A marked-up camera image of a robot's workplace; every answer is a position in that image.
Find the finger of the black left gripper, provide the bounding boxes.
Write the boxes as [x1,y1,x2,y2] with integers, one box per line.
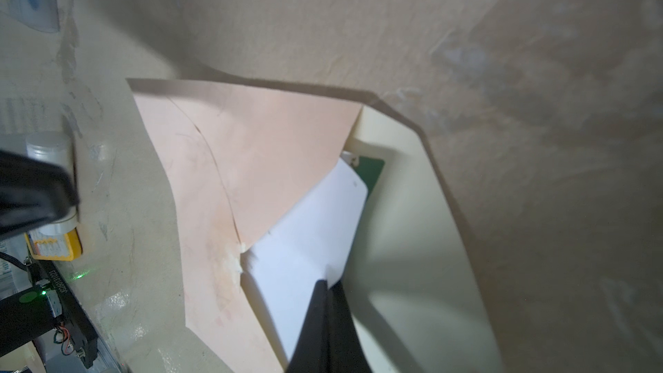
[1,150,79,240]

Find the yellow calculator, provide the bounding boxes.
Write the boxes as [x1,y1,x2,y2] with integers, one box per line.
[25,229,82,262]

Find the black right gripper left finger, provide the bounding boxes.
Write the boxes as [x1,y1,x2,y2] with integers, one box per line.
[286,280,329,373]

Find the pink envelope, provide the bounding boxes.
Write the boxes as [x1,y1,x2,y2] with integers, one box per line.
[129,79,503,372]

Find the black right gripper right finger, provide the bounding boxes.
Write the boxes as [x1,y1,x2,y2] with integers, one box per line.
[327,281,371,373]

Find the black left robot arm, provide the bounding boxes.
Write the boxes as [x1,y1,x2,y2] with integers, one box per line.
[1,150,98,369]

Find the white letter with green border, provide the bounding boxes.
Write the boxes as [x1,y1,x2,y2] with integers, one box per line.
[241,152,385,365]

